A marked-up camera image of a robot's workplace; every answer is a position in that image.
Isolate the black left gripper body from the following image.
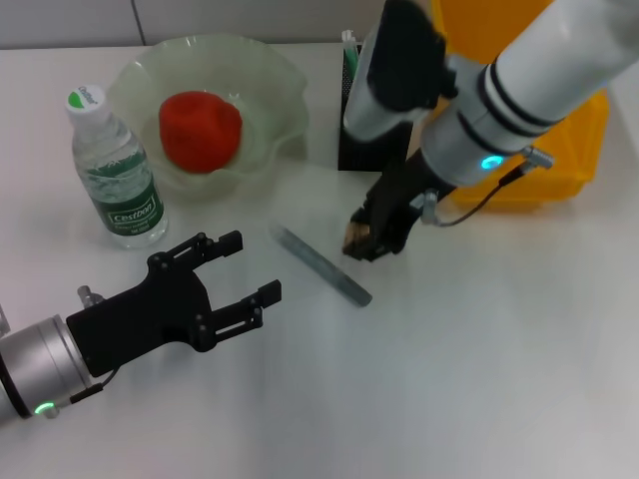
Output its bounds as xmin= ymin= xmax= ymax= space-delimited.
xmin=65 ymin=250 xmax=218 ymax=379

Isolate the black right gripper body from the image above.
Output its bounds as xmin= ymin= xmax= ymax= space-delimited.
xmin=366 ymin=151 xmax=444 ymax=243

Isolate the tan eraser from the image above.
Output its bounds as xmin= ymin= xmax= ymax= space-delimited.
xmin=342 ymin=223 xmax=371 ymax=253

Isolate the clear green-label water bottle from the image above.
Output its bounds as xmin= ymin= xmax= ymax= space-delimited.
xmin=64 ymin=84 xmax=169 ymax=249

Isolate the red tomato-like ball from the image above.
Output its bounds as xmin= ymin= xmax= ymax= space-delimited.
xmin=158 ymin=90 xmax=245 ymax=175

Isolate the green utility knife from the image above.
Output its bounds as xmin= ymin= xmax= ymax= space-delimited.
xmin=341 ymin=29 xmax=363 ymax=81

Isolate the black mesh pen holder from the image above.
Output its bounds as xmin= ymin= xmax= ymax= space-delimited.
xmin=336 ymin=44 xmax=415 ymax=173

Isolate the grey marker pen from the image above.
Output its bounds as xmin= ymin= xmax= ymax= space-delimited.
xmin=269 ymin=224 xmax=373 ymax=306

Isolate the green wavy glass fruit plate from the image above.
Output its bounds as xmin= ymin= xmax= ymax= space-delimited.
xmin=107 ymin=33 xmax=310 ymax=203

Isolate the yellow plastic bin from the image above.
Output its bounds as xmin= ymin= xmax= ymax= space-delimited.
xmin=428 ymin=0 xmax=611 ymax=215

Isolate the right arm connector cable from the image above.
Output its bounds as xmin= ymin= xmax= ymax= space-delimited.
xmin=408 ymin=147 xmax=555 ymax=227

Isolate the arm connector cable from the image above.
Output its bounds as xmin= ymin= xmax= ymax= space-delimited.
xmin=408 ymin=147 xmax=555 ymax=227
xmin=69 ymin=284 xmax=119 ymax=405

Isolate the left arm connector cable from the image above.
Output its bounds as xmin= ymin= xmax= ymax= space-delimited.
xmin=69 ymin=284 xmax=119 ymax=405

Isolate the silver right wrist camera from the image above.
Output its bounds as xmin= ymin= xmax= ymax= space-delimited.
xmin=342 ymin=0 xmax=458 ymax=146

